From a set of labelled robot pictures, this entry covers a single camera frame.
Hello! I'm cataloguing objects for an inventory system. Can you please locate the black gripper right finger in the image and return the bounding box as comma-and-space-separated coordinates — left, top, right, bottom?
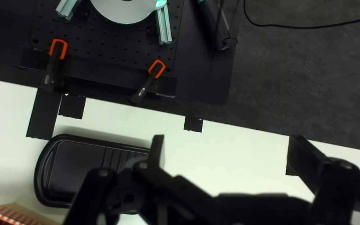
285, 134, 360, 225

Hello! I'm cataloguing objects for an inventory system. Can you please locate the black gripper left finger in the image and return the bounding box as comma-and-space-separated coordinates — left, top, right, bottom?
63, 134, 181, 225

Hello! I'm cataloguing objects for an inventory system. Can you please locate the black oval plastic tray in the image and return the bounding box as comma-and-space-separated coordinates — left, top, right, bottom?
34, 133, 153, 209

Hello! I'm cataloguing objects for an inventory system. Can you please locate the orange black spring clamp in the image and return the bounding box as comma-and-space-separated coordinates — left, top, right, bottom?
41, 38, 70, 91
131, 59, 168, 103

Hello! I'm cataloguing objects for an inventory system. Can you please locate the black perforated mounting board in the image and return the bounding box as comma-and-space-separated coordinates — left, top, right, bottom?
19, 0, 186, 92

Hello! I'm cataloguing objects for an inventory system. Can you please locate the teal aluminium bar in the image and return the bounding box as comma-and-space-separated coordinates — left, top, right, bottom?
154, 0, 174, 46
55, 0, 80, 22

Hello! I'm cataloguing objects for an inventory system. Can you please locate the black floor cable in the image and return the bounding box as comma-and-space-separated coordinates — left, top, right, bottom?
243, 0, 360, 31

